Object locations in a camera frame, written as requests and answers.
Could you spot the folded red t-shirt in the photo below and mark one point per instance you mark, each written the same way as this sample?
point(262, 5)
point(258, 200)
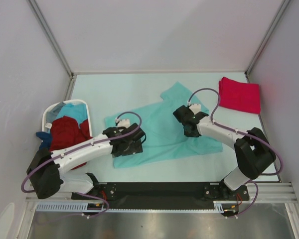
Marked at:
point(243, 97)

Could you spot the teal t-shirt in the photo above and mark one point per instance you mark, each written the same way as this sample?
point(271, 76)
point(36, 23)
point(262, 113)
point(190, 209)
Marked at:
point(165, 136)

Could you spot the light blue cable duct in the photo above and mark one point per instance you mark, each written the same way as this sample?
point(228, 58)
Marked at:
point(70, 207)

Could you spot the light blue t-shirt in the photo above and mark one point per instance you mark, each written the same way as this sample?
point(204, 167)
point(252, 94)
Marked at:
point(77, 112)

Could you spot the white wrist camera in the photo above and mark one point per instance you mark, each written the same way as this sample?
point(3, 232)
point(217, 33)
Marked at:
point(195, 108)
point(122, 123)

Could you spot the dark blue t-shirt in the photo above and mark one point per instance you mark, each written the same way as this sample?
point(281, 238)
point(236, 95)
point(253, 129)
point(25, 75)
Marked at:
point(42, 144)

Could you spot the white laundry basket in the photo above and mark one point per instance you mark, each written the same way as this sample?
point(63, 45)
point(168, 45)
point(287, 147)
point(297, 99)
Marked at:
point(51, 112)

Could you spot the dark red t-shirt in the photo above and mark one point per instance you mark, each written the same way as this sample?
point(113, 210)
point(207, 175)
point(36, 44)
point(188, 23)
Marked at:
point(66, 132)

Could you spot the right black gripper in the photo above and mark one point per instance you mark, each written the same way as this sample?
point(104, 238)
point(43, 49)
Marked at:
point(194, 135)

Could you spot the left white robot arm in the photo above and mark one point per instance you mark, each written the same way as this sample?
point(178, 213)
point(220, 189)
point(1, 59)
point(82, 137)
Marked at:
point(48, 171)

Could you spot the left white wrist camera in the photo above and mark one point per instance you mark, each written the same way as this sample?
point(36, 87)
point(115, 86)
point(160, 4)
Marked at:
point(122, 123)

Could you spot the aluminium frame rail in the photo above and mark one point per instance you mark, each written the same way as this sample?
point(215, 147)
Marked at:
point(269, 192)

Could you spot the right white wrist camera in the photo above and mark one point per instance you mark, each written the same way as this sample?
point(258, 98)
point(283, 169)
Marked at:
point(195, 108)

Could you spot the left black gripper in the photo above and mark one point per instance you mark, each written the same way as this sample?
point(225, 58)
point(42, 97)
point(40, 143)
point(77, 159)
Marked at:
point(135, 148)

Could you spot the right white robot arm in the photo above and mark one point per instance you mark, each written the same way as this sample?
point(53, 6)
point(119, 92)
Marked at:
point(253, 152)

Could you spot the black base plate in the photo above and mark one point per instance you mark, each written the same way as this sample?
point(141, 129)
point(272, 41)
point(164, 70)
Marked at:
point(167, 195)

